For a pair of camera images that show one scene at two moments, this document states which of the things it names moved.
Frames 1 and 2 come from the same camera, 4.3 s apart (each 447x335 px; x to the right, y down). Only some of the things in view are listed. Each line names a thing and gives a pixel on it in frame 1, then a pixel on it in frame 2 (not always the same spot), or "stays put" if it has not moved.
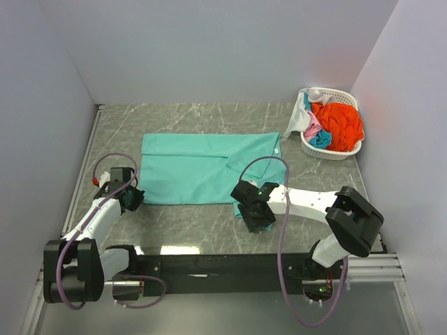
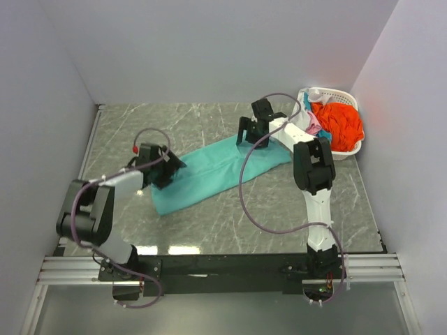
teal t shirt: (270, 172) -> (216, 174)
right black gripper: (251, 222) -> (245, 124)
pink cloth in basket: (313, 128) stays put
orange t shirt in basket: (344, 123) stays put
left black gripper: (137, 199) -> (172, 166)
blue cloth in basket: (323, 137) stays put
